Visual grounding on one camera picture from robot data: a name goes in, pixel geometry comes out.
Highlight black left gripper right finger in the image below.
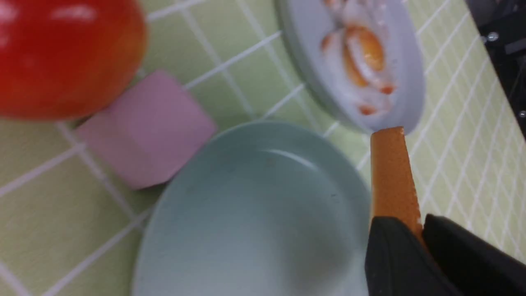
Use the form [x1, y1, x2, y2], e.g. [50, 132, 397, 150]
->
[422, 214, 526, 296]

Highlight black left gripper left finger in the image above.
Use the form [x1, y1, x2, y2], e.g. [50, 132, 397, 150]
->
[365, 217, 462, 296]

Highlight fried egg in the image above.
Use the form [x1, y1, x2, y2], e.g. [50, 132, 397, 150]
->
[320, 23, 397, 95]

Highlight teal empty plate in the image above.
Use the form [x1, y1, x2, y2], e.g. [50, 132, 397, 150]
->
[130, 121, 371, 296]

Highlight grey blue egg plate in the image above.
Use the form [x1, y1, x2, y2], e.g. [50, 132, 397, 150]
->
[275, 0, 426, 134]

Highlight pink cube block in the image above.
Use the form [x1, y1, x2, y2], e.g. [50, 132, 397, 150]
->
[76, 70, 217, 190]

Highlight red apple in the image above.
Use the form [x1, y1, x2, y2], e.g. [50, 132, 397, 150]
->
[0, 0, 147, 120]

